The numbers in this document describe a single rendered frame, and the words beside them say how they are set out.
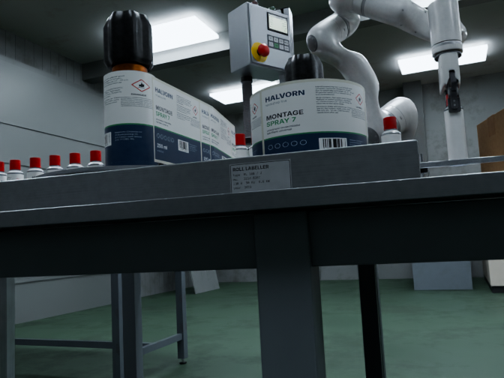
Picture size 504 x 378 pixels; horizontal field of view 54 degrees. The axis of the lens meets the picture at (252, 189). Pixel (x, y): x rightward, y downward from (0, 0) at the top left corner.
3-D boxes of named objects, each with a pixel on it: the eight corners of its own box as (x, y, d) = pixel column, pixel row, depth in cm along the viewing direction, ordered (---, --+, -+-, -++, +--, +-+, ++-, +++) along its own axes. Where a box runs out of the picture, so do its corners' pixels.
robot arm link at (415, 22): (378, 27, 170) (460, 55, 152) (357, 11, 157) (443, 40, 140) (391, 1, 167) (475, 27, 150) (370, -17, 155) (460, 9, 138)
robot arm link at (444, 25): (437, 54, 150) (427, 46, 143) (433, 13, 152) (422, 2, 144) (466, 46, 145) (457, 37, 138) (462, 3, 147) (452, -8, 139)
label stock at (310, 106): (388, 167, 77) (381, 76, 78) (259, 172, 75) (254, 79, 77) (352, 183, 97) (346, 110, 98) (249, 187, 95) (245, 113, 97)
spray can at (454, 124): (449, 164, 138) (442, 93, 140) (448, 167, 143) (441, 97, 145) (469, 163, 137) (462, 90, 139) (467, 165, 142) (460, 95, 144)
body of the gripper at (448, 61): (432, 61, 149) (436, 97, 148) (435, 49, 140) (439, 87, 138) (459, 57, 147) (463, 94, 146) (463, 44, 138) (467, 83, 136)
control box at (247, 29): (229, 73, 150) (227, 13, 152) (272, 82, 161) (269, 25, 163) (251, 63, 143) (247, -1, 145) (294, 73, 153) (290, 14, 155)
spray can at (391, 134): (385, 194, 128) (379, 116, 130) (385, 196, 133) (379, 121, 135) (406, 193, 127) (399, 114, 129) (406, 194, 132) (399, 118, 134)
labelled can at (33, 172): (34, 221, 163) (34, 160, 165) (47, 220, 162) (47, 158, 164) (22, 220, 158) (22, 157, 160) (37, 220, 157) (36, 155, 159)
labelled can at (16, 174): (2, 222, 160) (2, 159, 162) (13, 223, 165) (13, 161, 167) (16, 221, 159) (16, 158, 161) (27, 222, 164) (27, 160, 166)
